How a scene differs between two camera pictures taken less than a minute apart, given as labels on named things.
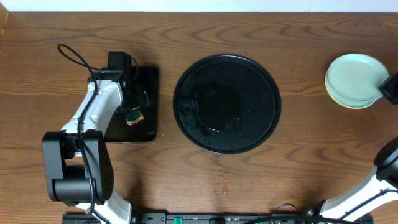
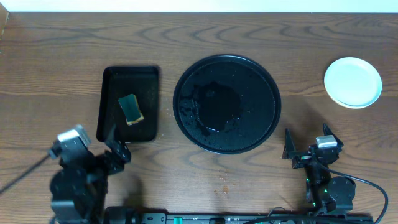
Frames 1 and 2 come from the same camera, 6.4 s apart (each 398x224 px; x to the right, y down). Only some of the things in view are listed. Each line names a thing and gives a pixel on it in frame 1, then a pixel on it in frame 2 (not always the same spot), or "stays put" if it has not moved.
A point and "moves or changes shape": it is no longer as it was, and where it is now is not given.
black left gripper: [137, 106] → [118, 152]
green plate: [357, 76] moves or changes shape
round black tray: [227, 104] stays put
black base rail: [219, 218] stays put
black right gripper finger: [389, 89] → [299, 150]
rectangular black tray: [119, 130] stays put
